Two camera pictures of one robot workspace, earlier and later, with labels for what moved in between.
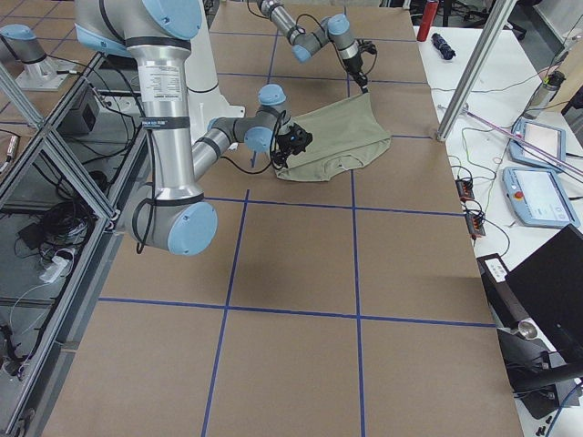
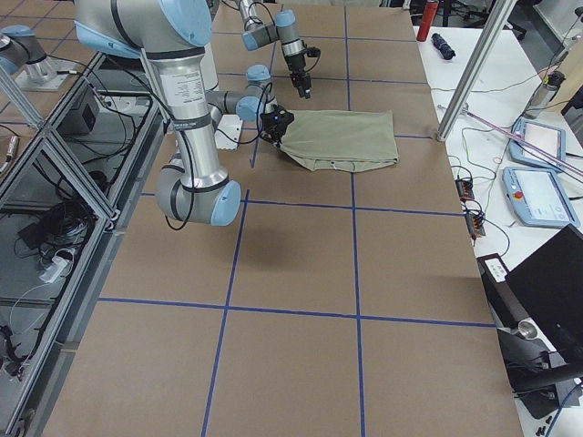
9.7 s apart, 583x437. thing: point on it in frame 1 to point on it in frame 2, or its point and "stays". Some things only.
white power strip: (52, 271) stays
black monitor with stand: (537, 310) stays
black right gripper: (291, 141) to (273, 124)
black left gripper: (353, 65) to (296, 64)
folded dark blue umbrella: (440, 43) stays
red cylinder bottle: (429, 12) stays
